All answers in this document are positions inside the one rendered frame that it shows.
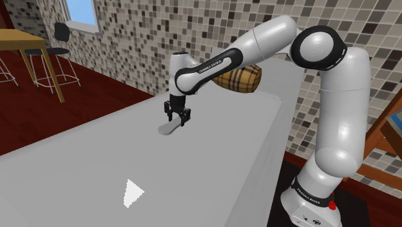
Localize black bar stool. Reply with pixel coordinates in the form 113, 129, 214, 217
24, 21, 83, 96

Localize tan plaid pillow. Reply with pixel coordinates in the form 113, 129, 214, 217
211, 64, 263, 94

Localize white-legged stool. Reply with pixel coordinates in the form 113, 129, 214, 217
0, 57, 20, 91

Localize window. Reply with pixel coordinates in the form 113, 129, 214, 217
59, 0, 104, 35

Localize wooden chair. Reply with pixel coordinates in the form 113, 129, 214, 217
356, 89, 402, 192

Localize grey flat oblong object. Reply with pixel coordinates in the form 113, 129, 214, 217
157, 120, 183, 136

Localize wooden table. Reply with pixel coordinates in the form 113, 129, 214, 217
0, 28, 66, 104

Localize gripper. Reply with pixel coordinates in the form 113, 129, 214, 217
163, 94, 192, 128

